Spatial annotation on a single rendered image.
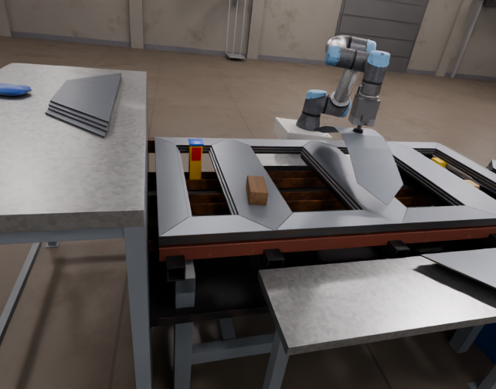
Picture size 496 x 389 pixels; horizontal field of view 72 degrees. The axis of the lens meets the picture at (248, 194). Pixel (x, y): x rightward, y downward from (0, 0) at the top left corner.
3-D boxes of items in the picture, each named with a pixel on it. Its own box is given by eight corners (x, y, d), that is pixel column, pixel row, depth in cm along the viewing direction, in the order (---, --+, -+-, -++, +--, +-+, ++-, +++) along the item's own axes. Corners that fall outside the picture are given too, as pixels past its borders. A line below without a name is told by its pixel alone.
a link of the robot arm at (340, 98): (323, 102, 217) (350, 29, 167) (346, 107, 216) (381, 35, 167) (320, 117, 212) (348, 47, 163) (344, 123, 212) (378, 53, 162)
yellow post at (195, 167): (200, 187, 154) (202, 147, 144) (188, 187, 152) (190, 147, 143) (198, 181, 158) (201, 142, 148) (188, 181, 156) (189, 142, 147)
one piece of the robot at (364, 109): (363, 90, 126) (351, 133, 134) (386, 93, 126) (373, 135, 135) (355, 84, 134) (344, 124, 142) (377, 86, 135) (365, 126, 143)
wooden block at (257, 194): (266, 205, 114) (268, 193, 111) (248, 204, 113) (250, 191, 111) (262, 188, 124) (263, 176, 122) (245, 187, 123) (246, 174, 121)
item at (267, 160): (429, 169, 211) (431, 165, 210) (221, 170, 177) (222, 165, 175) (409, 156, 228) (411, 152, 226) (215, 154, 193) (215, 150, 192)
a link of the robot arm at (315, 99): (302, 107, 218) (307, 86, 212) (323, 112, 217) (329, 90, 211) (301, 112, 208) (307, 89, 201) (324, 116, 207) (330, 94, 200)
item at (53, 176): (144, 226, 70) (143, 209, 68) (-257, 245, 54) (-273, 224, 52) (146, 79, 177) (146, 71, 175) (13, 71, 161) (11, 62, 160)
